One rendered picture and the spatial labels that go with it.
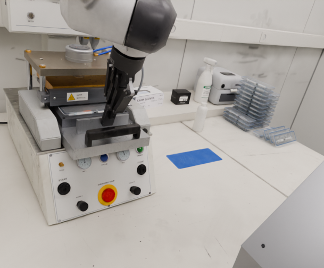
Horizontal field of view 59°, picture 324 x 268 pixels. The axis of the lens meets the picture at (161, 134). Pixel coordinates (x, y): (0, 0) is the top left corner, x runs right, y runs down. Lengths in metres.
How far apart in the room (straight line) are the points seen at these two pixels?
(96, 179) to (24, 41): 0.74
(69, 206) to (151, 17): 0.54
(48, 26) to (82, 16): 0.54
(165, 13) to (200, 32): 1.26
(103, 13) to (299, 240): 0.60
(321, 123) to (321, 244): 2.43
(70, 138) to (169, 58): 1.07
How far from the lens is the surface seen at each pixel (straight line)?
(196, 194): 0.99
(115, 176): 0.86
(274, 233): 0.74
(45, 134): 0.77
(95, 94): 0.86
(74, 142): 0.74
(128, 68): 0.63
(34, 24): 1.00
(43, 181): 0.79
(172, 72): 1.75
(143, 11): 0.48
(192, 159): 1.17
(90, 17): 0.48
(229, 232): 0.90
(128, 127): 0.75
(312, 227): 0.74
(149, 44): 0.49
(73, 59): 0.89
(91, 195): 0.84
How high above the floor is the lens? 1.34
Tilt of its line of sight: 27 degrees down
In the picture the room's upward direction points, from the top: 11 degrees clockwise
